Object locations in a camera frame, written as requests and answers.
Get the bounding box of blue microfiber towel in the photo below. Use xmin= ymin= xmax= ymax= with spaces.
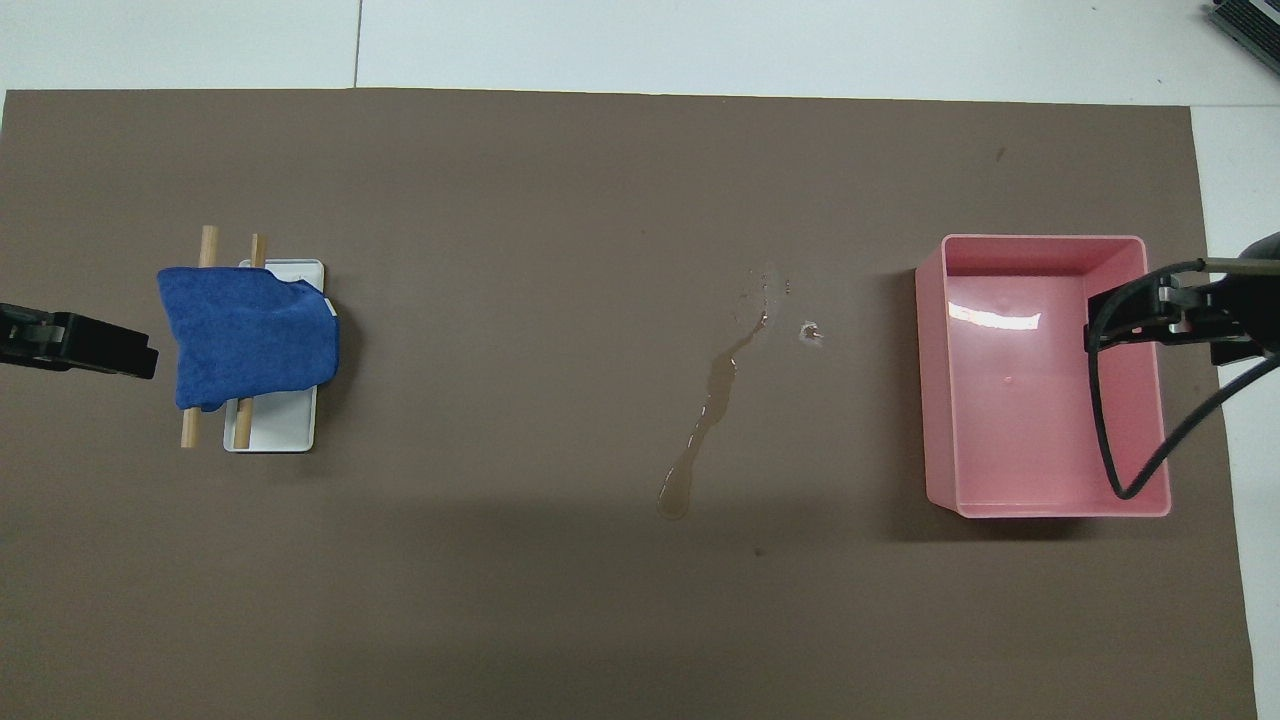
xmin=157 ymin=266 xmax=341 ymax=413

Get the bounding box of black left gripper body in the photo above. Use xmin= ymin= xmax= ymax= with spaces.
xmin=0 ymin=303 xmax=73 ymax=372

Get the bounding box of spilled water puddle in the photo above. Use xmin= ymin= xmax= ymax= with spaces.
xmin=657 ymin=265 xmax=791 ymax=521

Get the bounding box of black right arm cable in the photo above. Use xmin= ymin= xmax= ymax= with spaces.
xmin=1085 ymin=258 xmax=1280 ymax=500

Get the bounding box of white rack tray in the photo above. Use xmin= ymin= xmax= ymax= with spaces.
xmin=223 ymin=259 xmax=326 ymax=454

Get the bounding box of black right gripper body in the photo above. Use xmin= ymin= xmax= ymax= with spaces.
xmin=1160 ymin=272 xmax=1280 ymax=367

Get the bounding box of pink plastic bin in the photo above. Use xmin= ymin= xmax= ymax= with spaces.
xmin=915 ymin=234 xmax=1173 ymax=519

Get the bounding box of brown table mat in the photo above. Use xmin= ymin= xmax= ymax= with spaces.
xmin=0 ymin=88 xmax=1259 ymax=720

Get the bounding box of grey ribbed device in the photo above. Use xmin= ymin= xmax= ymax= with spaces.
xmin=1205 ymin=0 xmax=1280 ymax=76

